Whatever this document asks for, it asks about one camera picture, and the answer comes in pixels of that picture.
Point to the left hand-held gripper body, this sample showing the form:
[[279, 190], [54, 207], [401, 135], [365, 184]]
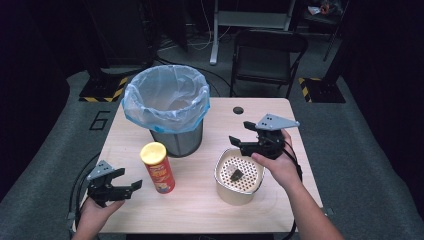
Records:
[[103, 186]]

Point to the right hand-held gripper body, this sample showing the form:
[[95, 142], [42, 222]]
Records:
[[270, 140]]

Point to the red chips can yellow lid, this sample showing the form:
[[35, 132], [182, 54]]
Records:
[[159, 170]]

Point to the dark tea bag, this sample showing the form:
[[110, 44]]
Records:
[[236, 175]]

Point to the beige perforated strainer container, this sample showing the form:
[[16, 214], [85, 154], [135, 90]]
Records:
[[233, 190]]

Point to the grey mesh trash bin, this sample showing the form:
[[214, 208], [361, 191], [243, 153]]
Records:
[[181, 143]]

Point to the person's left hand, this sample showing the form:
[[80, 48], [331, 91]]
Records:
[[96, 213]]

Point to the person's right hand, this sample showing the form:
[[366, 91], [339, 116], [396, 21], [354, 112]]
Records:
[[281, 170]]

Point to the black folding chair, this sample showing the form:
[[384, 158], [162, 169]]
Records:
[[266, 63]]

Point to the black stand hazard-striped base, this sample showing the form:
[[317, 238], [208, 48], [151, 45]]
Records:
[[321, 90], [103, 90]]

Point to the translucent blue bin bag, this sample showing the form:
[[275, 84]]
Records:
[[166, 93]]

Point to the white metal desk frame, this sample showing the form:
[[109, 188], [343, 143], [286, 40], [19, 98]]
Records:
[[248, 19]]

